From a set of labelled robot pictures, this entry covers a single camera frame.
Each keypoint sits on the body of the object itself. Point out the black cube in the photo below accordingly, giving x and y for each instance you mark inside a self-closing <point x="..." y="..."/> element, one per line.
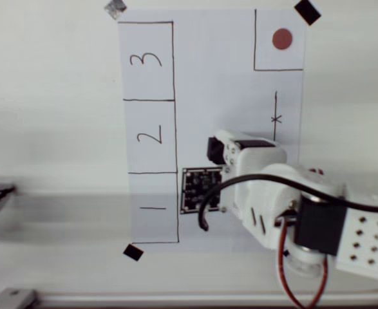
<point x="216" y="150"/>

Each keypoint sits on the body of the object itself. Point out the black tape piece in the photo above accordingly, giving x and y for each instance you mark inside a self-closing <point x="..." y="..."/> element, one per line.
<point x="285" y="253"/>
<point x="308" y="12"/>
<point x="133" y="252"/>

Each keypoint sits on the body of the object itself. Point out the white paper sheet with markings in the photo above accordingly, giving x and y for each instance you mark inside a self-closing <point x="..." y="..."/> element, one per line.
<point x="214" y="80"/>

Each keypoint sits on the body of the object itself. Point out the red round sticker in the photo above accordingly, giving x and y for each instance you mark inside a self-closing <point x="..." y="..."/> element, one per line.
<point x="282" y="39"/>

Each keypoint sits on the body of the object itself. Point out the grey tape piece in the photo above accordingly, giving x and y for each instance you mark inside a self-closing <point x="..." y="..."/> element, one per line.
<point x="115" y="9"/>

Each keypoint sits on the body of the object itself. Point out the black camera circuit board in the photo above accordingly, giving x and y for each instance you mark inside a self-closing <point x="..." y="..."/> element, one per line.
<point x="196" y="190"/>

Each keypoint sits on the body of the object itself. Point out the aluminium rail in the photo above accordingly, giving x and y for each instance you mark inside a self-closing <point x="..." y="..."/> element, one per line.
<point x="143" y="300"/>

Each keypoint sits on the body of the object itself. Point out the grey metal bracket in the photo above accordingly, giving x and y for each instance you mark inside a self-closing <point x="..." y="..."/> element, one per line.
<point x="13" y="298"/>

